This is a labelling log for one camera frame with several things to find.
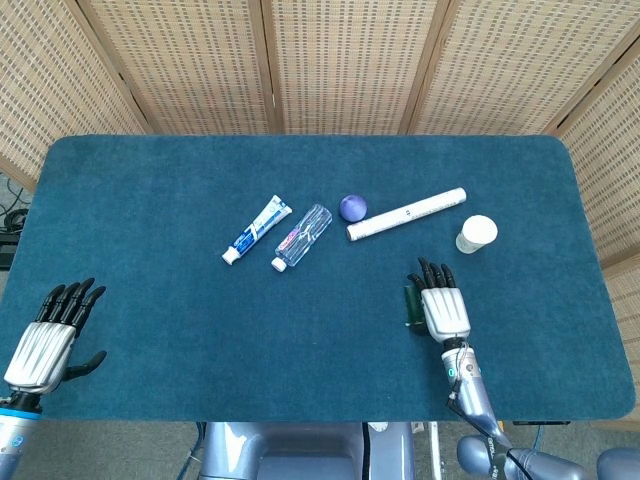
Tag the clear plastic water bottle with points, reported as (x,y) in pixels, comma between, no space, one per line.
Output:
(302,237)

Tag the white paper roll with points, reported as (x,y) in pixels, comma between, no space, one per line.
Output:
(407,214)

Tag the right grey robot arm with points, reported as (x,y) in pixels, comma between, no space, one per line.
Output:
(472,395)

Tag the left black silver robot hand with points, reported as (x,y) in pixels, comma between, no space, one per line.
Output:
(42,355)

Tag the white paper cup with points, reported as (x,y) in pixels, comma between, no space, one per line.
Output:
(477,232)

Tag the woven bamboo folding screen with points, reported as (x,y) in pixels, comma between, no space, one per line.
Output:
(350,65)

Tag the blue carpet table cover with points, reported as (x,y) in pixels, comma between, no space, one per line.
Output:
(150,250)

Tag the purple ball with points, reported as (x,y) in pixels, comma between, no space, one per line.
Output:
(353,208)

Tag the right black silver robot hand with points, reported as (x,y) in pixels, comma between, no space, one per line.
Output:
(445,312)

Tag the white table leg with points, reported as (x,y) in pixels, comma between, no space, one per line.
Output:
(434,450)

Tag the green strip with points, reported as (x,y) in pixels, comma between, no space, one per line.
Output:
(412,305)

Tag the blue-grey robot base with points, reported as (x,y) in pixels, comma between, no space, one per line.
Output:
(300,450)

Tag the black floor box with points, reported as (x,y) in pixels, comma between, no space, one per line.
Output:
(7,252)

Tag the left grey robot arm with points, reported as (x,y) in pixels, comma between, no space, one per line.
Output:
(12,440)

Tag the blue white toothpaste tube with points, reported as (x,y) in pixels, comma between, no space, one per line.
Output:
(257,227)

